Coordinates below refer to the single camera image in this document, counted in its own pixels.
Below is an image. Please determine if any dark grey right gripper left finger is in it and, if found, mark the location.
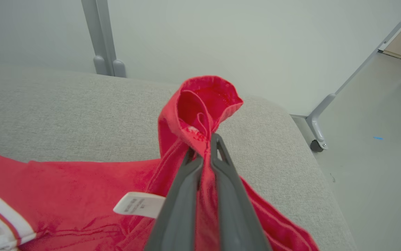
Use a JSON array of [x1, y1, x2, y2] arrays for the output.
[[145, 148, 204, 251]]

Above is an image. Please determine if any grey partition frame with caster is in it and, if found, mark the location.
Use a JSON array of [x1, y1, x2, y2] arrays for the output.
[[291, 0, 401, 152]]

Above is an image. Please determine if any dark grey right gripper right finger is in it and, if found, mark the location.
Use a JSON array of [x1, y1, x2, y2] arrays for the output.
[[210, 133, 272, 251]]

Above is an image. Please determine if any red white striped jersey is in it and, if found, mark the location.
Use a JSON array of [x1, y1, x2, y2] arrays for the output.
[[0, 75, 321, 251]]

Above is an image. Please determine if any grey fabric sofa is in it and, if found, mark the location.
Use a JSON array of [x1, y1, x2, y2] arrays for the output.
[[0, 66, 357, 251]]

